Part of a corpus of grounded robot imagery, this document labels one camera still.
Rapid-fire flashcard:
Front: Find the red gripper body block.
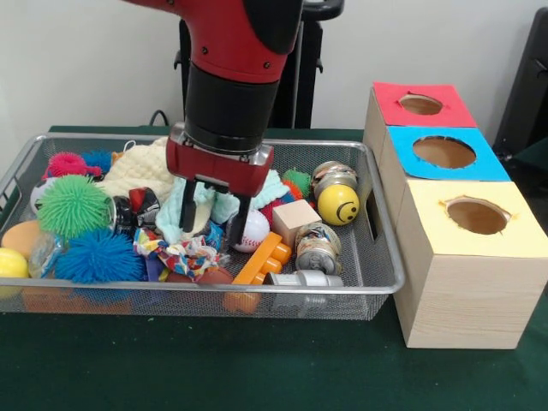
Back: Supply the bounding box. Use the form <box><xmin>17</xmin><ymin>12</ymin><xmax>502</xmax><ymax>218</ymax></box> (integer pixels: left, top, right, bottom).
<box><xmin>165</xmin><ymin>122</ymin><xmax>276</xmax><ymax>200</ymax></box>

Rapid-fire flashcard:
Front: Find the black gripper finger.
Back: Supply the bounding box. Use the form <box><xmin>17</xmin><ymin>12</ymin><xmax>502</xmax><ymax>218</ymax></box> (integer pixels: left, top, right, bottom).
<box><xmin>178</xmin><ymin>177</ymin><xmax>203</xmax><ymax>234</ymax></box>
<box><xmin>230</xmin><ymin>194</ymin><xmax>254</xmax><ymax>252</ymax></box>

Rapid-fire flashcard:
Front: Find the light blue waffle cloth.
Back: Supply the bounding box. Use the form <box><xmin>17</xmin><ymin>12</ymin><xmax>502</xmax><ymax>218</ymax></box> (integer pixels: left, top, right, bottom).
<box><xmin>154</xmin><ymin>169</ymin><xmax>292</xmax><ymax>245</ymax></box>

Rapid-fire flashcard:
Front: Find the colourful patterned cloth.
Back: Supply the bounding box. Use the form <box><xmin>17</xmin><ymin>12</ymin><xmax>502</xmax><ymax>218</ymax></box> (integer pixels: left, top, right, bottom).
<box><xmin>133</xmin><ymin>228</ymin><xmax>223</xmax><ymax>283</ymax></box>

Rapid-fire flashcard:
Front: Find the shallow metal mesh bin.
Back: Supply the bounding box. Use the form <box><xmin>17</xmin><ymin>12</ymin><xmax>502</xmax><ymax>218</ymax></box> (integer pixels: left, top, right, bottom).
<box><xmin>0</xmin><ymin>132</ymin><xmax>406</xmax><ymax>321</ymax></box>

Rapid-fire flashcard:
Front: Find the wooden box with three holes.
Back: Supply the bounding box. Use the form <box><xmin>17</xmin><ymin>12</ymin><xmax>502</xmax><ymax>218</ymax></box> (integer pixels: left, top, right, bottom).
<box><xmin>362</xmin><ymin>80</ymin><xmax>548</xmax><ymax>350</ymax></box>

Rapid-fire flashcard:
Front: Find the white baseball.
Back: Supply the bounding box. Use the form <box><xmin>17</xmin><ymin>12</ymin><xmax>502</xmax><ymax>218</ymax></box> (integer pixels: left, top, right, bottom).
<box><xmin>233</xmin><ymin>208</ymin><xmax>271</xmax><ymax>253</ymax></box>

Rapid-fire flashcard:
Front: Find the orange plastic comb block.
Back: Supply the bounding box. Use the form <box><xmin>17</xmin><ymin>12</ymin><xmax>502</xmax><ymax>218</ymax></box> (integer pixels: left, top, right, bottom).
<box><xmin>232</xmin><ymin>232</ymin><xmax>294</xmax><ymax>286</ymax></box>

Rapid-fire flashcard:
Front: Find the crushed black red can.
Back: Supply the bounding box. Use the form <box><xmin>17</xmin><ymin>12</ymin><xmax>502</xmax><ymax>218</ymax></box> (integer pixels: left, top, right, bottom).
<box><xmin>106</xmin><ymin>188</ymin><xmax>163</xmax><ymax>235</ymax></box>

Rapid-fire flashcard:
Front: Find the wooden cube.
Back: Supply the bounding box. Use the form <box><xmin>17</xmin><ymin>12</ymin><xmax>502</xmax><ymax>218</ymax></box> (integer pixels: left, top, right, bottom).
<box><xmin>272</xmin><ymin>199</ymin><xmax>317</xmax><ymax>249</ymax></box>

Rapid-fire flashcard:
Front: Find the cream waffle cloth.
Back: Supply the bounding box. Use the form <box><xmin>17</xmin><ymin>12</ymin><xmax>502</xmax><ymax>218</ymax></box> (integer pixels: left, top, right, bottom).
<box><xmin>100</xmin><ymin>136</ymin><xmax>176</xmax><ymax>202</ymax></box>

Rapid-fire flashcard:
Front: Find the yellow smiley ball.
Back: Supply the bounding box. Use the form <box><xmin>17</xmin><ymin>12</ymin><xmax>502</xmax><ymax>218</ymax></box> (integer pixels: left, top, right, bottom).
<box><xmin>317</xmin><ymin>183</ymin><xmax>360</xmax><ymax>227</ymax></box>

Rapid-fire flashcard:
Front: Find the large blue spiky ball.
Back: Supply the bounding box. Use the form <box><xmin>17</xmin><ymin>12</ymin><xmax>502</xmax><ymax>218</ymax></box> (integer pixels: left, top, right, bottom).
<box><xmin>54</xmin><ymin>229</ymin><xmax>145</xmax><ymax>284</ymax></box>

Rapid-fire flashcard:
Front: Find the large green spiky ball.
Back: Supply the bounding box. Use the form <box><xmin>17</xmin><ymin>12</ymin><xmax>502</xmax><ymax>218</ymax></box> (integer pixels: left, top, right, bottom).
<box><xmin>36</xmin><ymin>174</ymin><xmax>111</xmax><ymax>239</ymax></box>

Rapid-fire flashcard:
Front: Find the dark green tablecloth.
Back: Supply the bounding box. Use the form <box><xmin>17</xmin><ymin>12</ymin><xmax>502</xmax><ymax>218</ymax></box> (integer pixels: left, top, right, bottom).
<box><xmin>0</xmin><ymin>124</ymin><xmax>548</xmax><ymax>411</ymax></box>

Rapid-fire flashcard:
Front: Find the plain yellow ball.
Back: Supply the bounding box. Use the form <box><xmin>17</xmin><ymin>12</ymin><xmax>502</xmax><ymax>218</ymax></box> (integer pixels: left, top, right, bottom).
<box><xmin>0</xmin><ymin>247</ymin><xmax>30</xmax><ymax>280</ymax></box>

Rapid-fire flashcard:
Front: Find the black upright panel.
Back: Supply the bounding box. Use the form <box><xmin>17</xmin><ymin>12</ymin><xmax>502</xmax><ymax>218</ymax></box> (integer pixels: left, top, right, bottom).
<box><xmin>491</xmin><ymin>7</ymin><xmax>548</xmax><ymax>151</ymax></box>

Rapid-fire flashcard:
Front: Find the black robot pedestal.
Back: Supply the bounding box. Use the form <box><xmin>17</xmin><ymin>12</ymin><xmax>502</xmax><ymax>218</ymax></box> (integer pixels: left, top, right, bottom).
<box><xmin>173</xmin><ymin>0</ymin><xmax>346</xmax><ymax>128</ymax></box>

